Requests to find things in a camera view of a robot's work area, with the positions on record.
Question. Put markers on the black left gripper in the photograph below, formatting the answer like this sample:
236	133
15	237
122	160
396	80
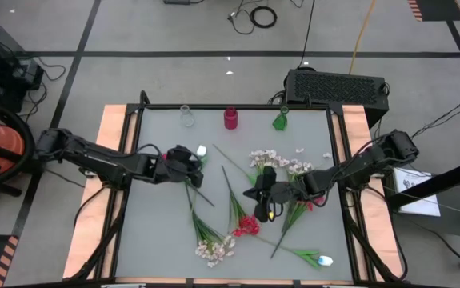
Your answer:
171	172

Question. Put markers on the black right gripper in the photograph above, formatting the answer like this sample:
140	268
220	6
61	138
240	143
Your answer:
293	191

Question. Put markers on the white artificial tulip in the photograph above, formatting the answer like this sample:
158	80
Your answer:
325	261
201	150
250	178

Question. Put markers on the pale artificial blossom bunch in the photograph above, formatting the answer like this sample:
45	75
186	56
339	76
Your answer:
298	167
213	250
269	155

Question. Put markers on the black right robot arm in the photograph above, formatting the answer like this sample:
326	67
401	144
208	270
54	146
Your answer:
357	168

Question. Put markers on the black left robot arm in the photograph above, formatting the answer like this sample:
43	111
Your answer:
93	158

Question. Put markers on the clear glass vase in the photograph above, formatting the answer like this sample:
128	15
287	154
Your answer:
187	120

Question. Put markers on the red glass vase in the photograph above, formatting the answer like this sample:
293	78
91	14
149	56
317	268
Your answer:
230	120

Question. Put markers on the green glass vase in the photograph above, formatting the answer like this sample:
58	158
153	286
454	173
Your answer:
279	123

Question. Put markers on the loose pale blossom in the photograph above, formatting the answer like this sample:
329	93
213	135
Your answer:
300	150
327	155

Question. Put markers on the light wooden side board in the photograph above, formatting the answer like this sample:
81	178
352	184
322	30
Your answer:
353	120
111	120

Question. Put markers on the black computer case with grille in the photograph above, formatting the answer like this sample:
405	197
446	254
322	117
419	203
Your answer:
333	90

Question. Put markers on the white printed paper sheet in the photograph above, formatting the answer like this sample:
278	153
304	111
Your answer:
417	196

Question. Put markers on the black metal stand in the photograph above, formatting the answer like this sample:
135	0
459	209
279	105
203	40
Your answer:
433	186

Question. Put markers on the orange vacuum cleaner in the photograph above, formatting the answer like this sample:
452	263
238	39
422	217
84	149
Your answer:
1	144

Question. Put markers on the black aluminium table frame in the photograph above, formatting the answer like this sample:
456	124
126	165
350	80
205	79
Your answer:
161	106

